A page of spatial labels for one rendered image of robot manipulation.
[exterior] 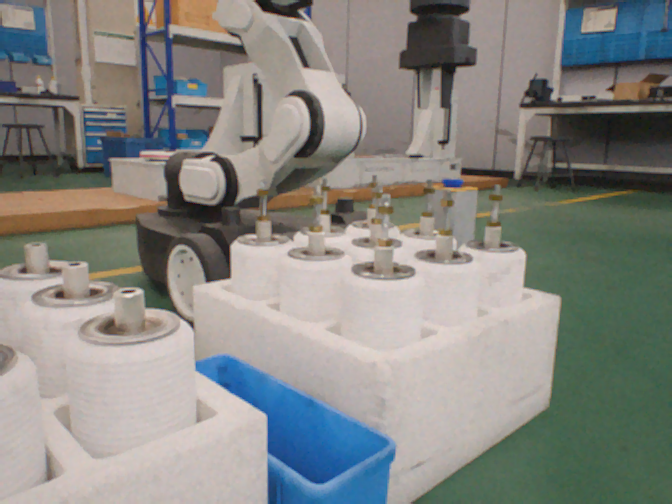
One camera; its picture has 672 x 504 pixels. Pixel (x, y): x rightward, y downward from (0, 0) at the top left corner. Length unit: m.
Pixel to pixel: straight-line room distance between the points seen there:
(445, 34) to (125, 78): 6.52
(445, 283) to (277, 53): 0.75
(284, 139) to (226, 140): 2.00
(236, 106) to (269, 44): 1.94
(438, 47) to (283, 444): 0.58
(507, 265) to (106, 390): 0.54
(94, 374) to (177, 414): 0.07
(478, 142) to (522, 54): 1.03
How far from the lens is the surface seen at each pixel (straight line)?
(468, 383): 0.68
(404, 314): 0.60
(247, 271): 0.76
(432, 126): 4.49
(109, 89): 7.13
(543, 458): 0.79
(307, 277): 0.67
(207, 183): 1.42
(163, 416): 0.44
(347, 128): 1.17
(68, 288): 0.55
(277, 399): 0.66
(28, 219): 2.50
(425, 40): 0.86
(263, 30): 1.27
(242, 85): 3.21
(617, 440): 0.88
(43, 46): 6.77
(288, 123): 1.14
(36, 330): 0.54
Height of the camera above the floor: 0.40
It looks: 12 degrees down
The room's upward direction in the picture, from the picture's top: 1 degrees clockwise
